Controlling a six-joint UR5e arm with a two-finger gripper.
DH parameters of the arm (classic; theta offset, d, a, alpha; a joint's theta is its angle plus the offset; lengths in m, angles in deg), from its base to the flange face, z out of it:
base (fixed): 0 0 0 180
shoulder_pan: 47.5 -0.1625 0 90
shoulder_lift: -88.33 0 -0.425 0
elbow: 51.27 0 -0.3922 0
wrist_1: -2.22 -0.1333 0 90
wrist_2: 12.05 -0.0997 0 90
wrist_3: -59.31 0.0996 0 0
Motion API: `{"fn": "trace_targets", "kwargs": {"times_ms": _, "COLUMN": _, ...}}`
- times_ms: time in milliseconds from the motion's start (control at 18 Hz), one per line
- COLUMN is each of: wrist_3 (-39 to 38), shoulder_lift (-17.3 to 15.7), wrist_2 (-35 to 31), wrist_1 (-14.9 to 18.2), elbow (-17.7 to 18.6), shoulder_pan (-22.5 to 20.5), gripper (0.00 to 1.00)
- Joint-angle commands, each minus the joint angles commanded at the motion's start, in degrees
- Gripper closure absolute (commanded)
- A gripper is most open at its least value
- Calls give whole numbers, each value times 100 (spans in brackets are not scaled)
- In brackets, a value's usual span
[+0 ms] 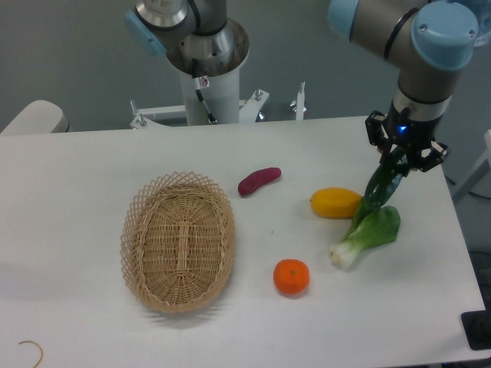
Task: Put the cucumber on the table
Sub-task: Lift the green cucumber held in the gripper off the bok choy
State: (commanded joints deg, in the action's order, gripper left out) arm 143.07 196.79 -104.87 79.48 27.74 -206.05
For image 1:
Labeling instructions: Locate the woven wicker basket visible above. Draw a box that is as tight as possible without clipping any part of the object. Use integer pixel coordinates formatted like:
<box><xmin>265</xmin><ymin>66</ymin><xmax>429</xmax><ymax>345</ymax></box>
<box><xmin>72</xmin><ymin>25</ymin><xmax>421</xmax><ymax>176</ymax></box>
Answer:
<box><xmin>120</xmin><ymin>172</ymin><xmax>236</xmax><ymax>314</ymax></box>

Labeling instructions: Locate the white frame at right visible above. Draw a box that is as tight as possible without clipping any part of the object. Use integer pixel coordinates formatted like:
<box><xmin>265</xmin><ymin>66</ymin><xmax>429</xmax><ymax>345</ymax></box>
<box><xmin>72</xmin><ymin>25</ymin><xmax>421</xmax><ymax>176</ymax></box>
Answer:
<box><xmin>451</xmin><ymin>130</ymin><xmax>490</xmax><ymax>204</ymax></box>

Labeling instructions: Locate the green bok choy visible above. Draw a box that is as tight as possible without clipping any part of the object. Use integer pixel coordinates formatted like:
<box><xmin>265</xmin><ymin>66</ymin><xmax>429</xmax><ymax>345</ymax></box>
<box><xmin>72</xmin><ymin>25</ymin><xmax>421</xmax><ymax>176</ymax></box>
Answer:
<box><xmin>329</xmin><ymin>198</ymin><xmax>400</xmax><ymax>270</ymax></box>

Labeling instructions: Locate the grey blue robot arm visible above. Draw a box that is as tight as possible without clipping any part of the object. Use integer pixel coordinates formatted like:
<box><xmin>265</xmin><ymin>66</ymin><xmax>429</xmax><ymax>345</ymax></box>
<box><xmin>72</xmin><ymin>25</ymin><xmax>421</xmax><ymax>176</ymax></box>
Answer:
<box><xmin>125</xmin><ymin>1</ymin><xmax>478</xmax><ymax>172</ymax></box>

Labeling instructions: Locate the purple sweet potato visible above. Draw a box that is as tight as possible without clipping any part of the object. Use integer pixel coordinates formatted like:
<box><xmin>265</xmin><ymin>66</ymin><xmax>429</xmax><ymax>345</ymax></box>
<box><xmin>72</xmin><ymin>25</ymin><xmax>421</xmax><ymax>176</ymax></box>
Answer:
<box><xmin>237</xmin><ymin>167</ymin><xmax>282</xmax><ymax>196</ymax></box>

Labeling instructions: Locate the white chair armrest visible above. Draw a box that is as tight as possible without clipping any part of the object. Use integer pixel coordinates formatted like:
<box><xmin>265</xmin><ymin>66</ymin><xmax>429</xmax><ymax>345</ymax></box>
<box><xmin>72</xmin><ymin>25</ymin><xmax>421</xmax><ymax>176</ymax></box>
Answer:
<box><xmin>1</xmin><ymin>100</ymin><xmax>71</xmax><ymax>136</ymax></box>

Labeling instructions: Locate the yellow mango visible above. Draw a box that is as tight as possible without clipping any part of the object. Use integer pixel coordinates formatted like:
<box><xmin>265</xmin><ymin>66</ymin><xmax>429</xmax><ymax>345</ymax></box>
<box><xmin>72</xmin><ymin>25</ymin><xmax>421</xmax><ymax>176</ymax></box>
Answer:
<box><xmin>310</xmin><ymin>187</ymin><xmax>362</xmax><ymax>219</ymax></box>

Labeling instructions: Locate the dark green cucumber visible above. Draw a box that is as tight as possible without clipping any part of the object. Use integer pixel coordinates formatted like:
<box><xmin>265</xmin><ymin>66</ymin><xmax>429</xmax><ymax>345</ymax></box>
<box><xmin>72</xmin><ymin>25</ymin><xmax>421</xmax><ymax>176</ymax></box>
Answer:
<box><xmin>364</xmin><ymin>147</ymin><xmax>410</xmax><ymax>208</ymax></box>

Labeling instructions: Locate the tan rubber band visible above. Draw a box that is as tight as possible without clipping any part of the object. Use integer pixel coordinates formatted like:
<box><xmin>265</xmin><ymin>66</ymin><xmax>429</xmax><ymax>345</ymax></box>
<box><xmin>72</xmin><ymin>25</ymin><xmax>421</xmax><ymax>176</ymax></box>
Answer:
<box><xmin>18</xmin><ymin>340</ymin><xmax>45</xmax><ymax>366</ymax></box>

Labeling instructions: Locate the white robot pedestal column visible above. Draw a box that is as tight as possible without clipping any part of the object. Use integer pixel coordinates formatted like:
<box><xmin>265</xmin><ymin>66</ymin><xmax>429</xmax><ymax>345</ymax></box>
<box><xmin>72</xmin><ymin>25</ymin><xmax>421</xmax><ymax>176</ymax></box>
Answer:
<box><xmin>166</xmin><ymin>18</ymin><xmax>249</xmax><ymax>126</ymax></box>

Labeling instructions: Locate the orange tangerine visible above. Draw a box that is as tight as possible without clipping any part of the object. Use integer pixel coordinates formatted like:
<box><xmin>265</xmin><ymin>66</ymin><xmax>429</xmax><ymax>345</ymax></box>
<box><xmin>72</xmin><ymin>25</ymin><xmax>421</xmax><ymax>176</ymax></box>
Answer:
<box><xmin>273</xmin><ymin>259</ymin><xmax>310</xmax><ymax>295</ymax></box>

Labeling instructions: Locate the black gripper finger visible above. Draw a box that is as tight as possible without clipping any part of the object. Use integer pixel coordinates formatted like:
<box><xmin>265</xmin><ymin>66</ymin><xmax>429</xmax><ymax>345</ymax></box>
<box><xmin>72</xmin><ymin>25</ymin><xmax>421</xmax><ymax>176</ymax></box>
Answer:
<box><xmin>365</xmin><ymin>110</ymin><xmax>394</xmax><ymax>159</ymax></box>
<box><xmin>404</xmin><ymin>140</ymin><xmax>448</xmax><ymax>176</ymax></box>

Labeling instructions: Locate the blue plastic bag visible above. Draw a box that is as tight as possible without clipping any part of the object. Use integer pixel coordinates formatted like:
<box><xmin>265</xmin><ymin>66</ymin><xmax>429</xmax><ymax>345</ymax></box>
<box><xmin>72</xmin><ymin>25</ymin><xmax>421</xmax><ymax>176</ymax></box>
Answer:
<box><xmin>473</xmin><ymin>0</ymin><xmax>490</xmax><ymax>48</ymax></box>

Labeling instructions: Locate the black cable on pedestal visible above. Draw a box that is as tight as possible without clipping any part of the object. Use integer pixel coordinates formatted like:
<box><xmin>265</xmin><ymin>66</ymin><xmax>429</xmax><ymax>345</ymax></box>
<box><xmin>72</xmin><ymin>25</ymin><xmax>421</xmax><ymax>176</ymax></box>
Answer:
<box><xmin>190</xmin><ymin>57</ymin><xmax>219</xmax><ymax>126</ymax></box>

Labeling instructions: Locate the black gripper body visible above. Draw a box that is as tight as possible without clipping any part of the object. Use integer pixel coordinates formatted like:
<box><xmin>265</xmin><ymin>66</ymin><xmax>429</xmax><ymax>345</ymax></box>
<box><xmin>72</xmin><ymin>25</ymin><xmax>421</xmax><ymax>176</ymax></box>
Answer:
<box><xmin>384</xmin><ymin>97</ymin><xmax>445</xmax><ymax>150</ymax></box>

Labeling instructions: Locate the black device at table edge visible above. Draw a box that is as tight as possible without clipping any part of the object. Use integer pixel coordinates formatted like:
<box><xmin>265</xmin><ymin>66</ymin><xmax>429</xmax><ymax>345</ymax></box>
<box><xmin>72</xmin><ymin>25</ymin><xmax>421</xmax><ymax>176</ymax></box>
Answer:
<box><xmin>461</xmin><ymin>310</ymin><xmax>490</xmax><ymax>350</ymax></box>

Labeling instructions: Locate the white metal base frame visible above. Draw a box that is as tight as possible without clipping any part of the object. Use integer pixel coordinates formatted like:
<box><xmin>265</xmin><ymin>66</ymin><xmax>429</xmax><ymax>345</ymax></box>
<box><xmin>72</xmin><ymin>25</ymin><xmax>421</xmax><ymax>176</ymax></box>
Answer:
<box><xmin>130</xmin><ymin>81</ymin><xmax>308</xmax><ymax>130</ymax></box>

